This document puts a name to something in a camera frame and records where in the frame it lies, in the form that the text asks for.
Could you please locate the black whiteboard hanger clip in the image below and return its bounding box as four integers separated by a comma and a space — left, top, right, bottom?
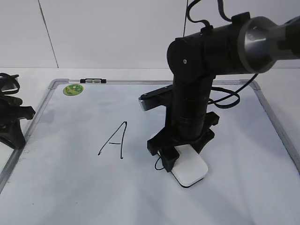
80, 78, 107, 83

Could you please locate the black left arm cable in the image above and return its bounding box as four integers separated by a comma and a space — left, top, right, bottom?
0, 72, 21, 96

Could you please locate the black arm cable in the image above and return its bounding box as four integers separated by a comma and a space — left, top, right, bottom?
0, 72, 21, 96
186, 0, 260, 110

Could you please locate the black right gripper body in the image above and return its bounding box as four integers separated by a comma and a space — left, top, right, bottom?
147, 112, 219, 156

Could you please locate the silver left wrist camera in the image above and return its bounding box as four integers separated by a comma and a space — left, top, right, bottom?
0, 80, 17, 92

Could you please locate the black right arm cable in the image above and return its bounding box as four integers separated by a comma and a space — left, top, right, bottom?
186, 0, 260, 110

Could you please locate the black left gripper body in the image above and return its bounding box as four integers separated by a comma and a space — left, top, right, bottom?
0, 94, 36, 128

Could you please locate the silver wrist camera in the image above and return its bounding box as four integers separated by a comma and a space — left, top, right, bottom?
0, 80, 17, 92
138, 85, 173, 111

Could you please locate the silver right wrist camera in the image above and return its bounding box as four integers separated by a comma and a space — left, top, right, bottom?
138, 85, 173, 111

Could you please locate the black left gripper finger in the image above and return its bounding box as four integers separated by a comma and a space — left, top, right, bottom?
0, 120, 26, 149

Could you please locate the white framed whiteboard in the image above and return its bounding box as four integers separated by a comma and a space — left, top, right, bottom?
0, 84, 300, 225

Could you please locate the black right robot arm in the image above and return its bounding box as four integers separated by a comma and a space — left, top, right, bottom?
139, 12, 300, 172

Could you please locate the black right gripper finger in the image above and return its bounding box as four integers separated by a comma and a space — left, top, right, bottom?
160, 147, 180, 172
191, 138, 211, 154

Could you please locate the green round magnet sticker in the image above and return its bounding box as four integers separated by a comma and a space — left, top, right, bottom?
63, 83, 84, 96

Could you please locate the white whiteboard eraser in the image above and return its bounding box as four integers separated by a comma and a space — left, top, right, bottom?
171, 145, 208, 188

